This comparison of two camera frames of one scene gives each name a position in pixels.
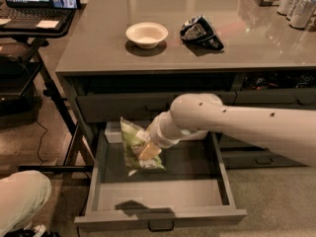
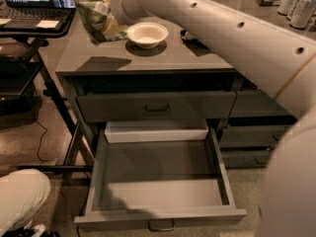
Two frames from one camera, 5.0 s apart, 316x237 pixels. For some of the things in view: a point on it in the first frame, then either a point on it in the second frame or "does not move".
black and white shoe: x=38 y=230 does not move
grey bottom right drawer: x=257 y=158 does not move
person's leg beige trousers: x=22 y=196 does not move
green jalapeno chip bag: x=129 y=132 → x=94 y=13
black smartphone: x=64 y=0 does not move
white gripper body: x=157 y=134 → x=116 y=3
